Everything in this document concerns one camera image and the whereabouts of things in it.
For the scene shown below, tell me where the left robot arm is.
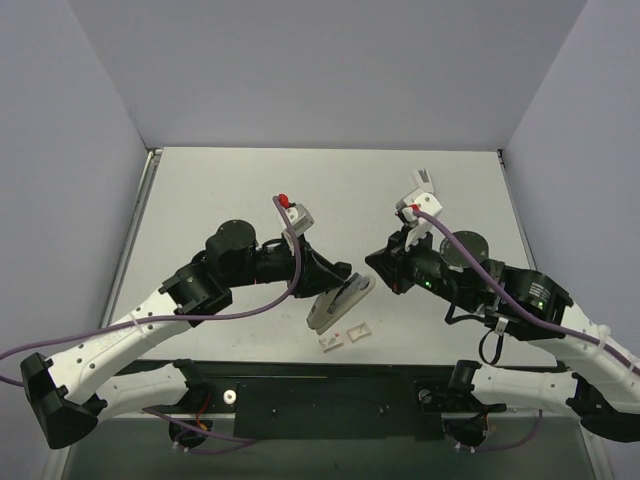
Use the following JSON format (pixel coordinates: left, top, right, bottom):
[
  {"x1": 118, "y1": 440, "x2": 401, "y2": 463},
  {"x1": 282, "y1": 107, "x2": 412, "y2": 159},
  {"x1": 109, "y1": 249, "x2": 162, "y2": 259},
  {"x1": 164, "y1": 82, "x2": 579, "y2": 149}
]
[{"x1": 20, "y1": 220, "x2": 355, "y2": 449}]

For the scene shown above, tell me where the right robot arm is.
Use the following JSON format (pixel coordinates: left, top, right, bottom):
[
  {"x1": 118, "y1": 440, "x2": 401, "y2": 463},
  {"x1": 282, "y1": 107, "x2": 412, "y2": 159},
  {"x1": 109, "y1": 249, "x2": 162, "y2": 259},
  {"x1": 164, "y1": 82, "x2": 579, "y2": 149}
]
[{"x1": 365, "y1": 229, "x2": 639, "y2": 443}]

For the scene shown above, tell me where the open staple box tray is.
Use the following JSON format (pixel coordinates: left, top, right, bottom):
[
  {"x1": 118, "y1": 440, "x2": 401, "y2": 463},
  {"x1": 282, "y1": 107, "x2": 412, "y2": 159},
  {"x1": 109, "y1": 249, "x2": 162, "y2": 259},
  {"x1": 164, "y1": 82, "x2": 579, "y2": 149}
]
[{"x1": 347, "y1": 323, "x2": 372, "y2": 343}]

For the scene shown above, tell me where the staple box with red dot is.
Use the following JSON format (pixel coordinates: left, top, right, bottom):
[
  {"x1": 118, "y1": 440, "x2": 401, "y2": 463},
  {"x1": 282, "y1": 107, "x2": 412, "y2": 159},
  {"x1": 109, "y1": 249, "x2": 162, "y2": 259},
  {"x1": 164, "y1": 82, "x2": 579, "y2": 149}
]
[{"x1": 318, "y1": 332, "x2": 344, "y2": 354}]

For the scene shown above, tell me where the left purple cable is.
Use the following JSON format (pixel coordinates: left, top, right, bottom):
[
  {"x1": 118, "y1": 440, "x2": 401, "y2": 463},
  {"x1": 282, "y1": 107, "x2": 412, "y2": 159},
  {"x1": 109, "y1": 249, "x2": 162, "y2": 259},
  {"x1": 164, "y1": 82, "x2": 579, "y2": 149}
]
[{"x1": 0, "y1": 194, "x2": 301, "y2": 389}]

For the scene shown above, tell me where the purple cable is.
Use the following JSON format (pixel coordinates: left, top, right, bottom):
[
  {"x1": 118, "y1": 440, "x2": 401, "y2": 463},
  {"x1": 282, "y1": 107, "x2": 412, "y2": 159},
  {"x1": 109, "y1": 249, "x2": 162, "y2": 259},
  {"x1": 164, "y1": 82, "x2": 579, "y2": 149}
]
[
  {"x1": 412, "y1": 209, "x2": 640, "y2": 376},
  {"x1": 0, "y1": 194, "x2": 301, "y2": 389}
]

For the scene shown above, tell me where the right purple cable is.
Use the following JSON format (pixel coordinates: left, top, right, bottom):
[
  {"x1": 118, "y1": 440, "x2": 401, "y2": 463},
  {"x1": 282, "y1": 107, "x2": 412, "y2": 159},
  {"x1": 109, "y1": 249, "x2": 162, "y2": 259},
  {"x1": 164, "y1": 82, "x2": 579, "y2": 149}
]
[{"x1": 412, "y1": 209, "x2": 640, "y2": 376}]

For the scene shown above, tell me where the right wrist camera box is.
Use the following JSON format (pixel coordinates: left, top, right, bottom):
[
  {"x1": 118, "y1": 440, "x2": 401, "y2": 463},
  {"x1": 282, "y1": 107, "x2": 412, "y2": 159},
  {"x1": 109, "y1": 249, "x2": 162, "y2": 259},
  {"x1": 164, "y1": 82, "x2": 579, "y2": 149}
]
[{"x1": 396, "y1": 188, "x2": 443, "y2": 252}]

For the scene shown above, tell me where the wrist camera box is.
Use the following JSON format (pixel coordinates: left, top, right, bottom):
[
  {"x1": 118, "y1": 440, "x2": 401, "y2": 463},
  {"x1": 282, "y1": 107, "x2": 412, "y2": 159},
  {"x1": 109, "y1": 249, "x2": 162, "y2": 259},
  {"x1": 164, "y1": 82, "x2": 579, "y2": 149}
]
[
  {"x1": 396, "y1": 188, "x2": 443, "y2": 252},
  {"x1": 277, "y1": 194, "x2": 315, "y2": 239}
]

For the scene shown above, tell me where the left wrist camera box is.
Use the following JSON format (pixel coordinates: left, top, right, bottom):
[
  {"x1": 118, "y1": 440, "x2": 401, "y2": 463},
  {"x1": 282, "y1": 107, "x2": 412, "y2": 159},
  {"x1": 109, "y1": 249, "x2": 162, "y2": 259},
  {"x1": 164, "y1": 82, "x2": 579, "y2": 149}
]
[{"x1": 277, "y1": 194, "x2": 315, "y2": 239}]

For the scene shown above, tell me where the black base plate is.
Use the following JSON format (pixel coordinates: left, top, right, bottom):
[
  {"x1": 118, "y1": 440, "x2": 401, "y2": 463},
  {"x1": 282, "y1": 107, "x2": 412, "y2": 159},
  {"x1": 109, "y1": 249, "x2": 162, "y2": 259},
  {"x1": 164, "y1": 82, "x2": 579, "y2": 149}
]
[{"x1": 169, "y1": 359, "x2": 509, "y2": 444}]

